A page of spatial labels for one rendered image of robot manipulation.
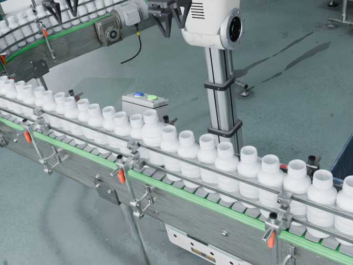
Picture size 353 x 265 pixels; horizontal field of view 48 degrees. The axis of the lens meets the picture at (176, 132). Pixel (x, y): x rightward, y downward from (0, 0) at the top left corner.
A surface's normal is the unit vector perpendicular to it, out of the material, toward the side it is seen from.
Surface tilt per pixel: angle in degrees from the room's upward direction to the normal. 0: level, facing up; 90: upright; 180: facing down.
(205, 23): 90
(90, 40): 90
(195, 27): 90
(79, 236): 0
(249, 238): 90
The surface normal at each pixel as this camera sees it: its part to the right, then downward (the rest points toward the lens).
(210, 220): -0.59, 0.54
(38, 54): 0.74, 0.28
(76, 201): -0.17, -0.80
